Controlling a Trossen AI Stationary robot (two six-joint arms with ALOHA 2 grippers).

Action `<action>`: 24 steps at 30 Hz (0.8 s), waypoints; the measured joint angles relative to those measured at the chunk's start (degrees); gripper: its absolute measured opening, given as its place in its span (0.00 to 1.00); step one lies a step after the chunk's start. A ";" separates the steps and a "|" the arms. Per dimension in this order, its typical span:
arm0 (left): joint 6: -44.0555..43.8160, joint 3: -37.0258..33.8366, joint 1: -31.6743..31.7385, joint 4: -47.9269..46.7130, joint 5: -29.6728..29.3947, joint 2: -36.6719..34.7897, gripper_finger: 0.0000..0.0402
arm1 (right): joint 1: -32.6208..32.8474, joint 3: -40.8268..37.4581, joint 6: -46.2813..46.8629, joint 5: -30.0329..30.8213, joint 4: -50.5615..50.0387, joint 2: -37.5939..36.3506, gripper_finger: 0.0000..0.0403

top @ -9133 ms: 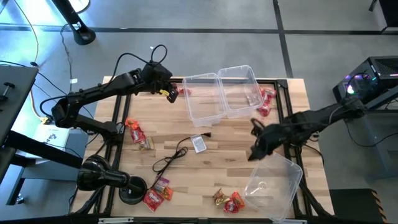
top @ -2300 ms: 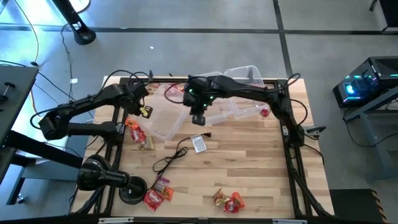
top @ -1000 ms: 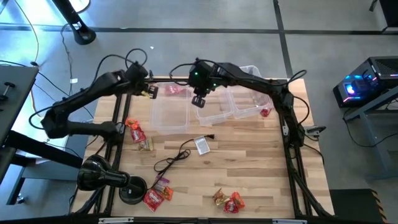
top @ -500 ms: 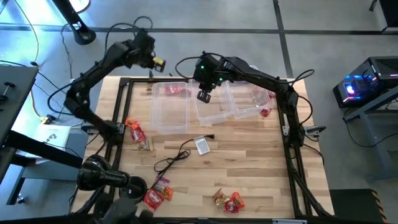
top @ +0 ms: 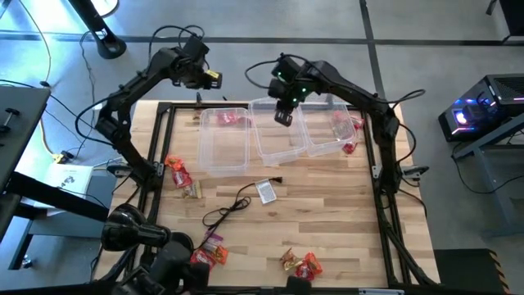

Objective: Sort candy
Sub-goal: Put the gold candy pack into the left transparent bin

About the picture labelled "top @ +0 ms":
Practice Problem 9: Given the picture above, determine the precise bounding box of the orange candy pack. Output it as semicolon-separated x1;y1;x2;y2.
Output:
212;245;229;266
164;154;186;172
302;251;323;275

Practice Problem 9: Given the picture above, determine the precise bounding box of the purple white candy pack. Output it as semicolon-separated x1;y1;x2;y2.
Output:
203;231;225;252

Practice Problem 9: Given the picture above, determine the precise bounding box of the black furniture corner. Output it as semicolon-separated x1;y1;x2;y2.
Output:
486;0;524;44

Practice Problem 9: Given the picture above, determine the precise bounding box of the black mat hazard stripe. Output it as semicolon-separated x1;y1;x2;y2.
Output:
433;248;512;295

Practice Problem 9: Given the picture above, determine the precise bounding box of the silver aluminium bracket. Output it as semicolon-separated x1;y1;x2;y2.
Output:
358;288;406;295

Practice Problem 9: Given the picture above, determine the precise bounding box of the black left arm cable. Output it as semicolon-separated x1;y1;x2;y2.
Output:
75;25;206;147

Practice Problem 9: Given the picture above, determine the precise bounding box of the black table frame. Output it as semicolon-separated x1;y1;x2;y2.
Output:
92;100;441;295

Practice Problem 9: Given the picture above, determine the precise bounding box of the black stand base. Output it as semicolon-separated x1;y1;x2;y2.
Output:
67;0;128;61

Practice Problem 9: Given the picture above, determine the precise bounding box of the gold brown candy wrapper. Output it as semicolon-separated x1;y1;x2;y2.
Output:
279;247;302;272

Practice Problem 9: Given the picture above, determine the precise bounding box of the white cardboard box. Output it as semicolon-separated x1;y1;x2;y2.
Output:
34;162;94;208

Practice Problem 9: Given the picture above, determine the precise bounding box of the white cable tag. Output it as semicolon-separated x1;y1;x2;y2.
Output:
254;179;278;205

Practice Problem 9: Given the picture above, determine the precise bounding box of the black desk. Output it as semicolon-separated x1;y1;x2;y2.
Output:
0;85;111;271

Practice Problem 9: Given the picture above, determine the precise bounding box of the clear plastic bin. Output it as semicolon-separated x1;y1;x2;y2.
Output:
247;96;309;167
196;107;251;175
297;102;358;158

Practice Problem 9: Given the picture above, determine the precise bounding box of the yellow and black plug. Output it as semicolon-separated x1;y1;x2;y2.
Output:
52;150;75;165

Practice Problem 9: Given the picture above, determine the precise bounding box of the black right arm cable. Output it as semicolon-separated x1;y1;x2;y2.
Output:
244;52;287;89

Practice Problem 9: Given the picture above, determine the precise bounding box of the black lamp power cable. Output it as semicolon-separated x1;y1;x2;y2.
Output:
196;175;284;251

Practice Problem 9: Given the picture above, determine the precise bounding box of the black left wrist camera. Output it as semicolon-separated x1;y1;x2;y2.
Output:
183;35;210;62

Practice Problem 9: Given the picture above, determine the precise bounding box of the black table clamp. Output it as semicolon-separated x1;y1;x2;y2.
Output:
105;162;133;179
403;164;431;179

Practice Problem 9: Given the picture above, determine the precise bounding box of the red Skittles candy bag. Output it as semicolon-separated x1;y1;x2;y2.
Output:
188;247;217;271

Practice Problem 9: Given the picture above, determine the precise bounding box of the black desk lamp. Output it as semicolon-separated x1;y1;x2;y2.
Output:
101;203;194;263

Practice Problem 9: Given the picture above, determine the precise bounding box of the black computer with lights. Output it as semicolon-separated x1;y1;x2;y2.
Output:
437;73;524;143

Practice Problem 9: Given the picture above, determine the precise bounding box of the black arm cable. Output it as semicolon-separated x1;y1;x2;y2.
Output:
75;25;206;147
244;52;287;89

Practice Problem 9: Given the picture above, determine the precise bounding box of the grey metal bench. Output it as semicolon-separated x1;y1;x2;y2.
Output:
452;112;524;238

